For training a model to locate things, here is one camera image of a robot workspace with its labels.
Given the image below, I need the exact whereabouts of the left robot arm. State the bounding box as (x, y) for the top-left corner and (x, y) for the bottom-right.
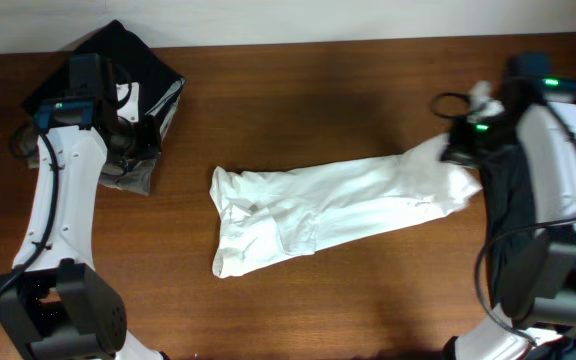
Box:
(0, 54), (166, 359)

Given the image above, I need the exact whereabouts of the black cable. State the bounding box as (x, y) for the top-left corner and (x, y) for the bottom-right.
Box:
(428, 74), (576, 346)
(0, 119), (62, 360)

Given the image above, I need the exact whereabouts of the right black cable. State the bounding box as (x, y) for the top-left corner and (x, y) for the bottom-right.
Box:
(428, 74), (576, 346)

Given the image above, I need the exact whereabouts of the white t-shirt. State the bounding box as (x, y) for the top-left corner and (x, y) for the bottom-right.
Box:
(209, 135), (482, 278)

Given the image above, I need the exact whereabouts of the black folded garment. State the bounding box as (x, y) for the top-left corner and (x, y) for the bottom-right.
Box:
(28, 20), (185, 105)

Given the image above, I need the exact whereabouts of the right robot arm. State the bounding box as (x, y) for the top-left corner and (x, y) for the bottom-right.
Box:
(441, 52), (576, 359)

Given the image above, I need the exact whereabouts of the dark crumpled garment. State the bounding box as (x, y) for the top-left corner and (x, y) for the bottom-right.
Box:
(477, 114), (576, 306)

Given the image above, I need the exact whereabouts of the grey folded garment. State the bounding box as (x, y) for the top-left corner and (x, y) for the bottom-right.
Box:
(22, 77), (185, 195)

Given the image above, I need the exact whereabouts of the left black cable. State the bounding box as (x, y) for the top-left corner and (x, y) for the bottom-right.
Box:
(0, 119), (62, 360)

